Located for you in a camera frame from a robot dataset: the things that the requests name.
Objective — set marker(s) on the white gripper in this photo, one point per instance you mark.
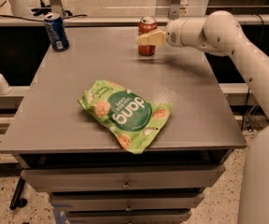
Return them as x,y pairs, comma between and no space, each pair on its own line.
174,35

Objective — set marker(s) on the red coke can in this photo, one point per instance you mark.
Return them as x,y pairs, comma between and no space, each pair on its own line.
146,25

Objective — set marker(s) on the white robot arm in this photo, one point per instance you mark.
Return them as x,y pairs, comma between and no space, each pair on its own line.
220,32

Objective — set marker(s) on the blue pepsi can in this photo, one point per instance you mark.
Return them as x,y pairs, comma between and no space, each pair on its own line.
55,29

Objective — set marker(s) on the green dang chips bag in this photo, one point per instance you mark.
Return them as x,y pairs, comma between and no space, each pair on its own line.
133,120

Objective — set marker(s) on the grey drawer cabinet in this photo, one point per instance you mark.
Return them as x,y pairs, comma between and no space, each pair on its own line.
51,130

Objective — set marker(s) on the top grey drawer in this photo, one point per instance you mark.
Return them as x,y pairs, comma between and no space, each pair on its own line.
124,178

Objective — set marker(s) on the grey drawer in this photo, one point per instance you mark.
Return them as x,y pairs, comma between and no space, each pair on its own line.
124,178
133,217
127,201

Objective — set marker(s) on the bottom grey drawer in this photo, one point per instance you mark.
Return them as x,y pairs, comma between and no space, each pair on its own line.
133,217

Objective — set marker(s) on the middle grey drawer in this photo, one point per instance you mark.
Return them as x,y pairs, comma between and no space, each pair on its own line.
127,201

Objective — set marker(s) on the grey metal frame post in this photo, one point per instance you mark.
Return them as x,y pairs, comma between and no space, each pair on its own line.
174,9

